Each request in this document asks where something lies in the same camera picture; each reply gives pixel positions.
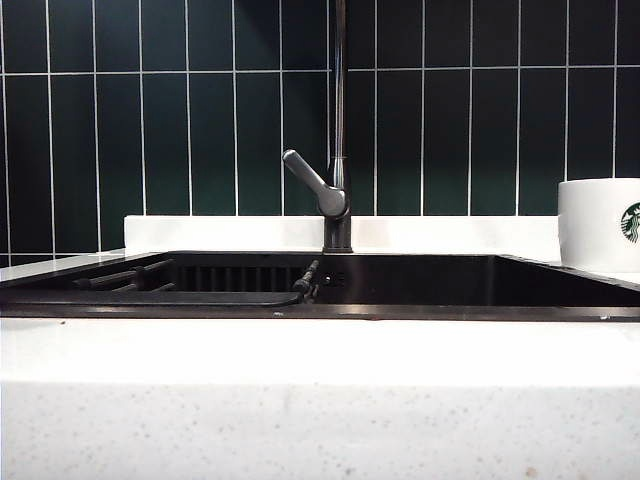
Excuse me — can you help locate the dark metal faucet spout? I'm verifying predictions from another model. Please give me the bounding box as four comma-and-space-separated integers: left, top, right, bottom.
322, 0, 354, 254

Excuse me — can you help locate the black flat drain tray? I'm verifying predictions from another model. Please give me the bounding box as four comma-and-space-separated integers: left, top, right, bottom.
0, 289, 305, 308

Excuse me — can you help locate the black jointed rod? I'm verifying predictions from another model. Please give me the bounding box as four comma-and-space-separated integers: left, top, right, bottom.
292, 258, 321, 305

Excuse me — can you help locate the grey faucet lever handle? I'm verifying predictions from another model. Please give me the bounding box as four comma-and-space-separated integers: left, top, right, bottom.
281, 148, 350, 219

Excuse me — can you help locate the black kitchen sink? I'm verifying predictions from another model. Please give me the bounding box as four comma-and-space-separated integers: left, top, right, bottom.
0, 249, 640, 322

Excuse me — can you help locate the white Starbucks logo mug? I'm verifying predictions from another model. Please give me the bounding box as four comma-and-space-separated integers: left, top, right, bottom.
557, 178, 640, 274

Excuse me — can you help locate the black rod drying rack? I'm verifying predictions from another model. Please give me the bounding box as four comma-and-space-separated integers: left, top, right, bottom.
72, 258, 177, 294

